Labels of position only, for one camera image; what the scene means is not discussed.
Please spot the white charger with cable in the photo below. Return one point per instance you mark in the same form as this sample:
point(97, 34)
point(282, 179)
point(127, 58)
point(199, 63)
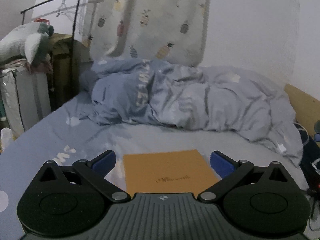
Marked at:
point(283, 146)

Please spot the wooden headboard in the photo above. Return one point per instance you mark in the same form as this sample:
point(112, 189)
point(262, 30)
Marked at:
point(306, 107)

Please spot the dark printed pillow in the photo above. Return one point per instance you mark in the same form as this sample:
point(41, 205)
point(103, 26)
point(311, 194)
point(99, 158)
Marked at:
point(310, 160)

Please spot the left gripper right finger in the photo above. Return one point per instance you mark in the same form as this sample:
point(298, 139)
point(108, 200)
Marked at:
point(234, 175)

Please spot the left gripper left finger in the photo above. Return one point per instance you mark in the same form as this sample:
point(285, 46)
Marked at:
point(94, 172)

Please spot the brown cardboard box lid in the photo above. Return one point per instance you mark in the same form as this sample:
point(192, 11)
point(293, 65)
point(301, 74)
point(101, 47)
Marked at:
point(168, 172)

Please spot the grey blue duvet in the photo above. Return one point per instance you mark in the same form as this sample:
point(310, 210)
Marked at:
point(139, 91)

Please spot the white green plush toy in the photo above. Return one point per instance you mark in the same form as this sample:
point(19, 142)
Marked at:
point(28, 41)

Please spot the pineapple print curtain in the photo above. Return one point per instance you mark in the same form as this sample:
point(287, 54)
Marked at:
point(170, 30)

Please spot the silver grey storage bag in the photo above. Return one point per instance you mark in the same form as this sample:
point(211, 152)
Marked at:
point(25, 97)

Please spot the black clothes rack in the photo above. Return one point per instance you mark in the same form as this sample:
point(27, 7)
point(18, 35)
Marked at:
point(65, 52)

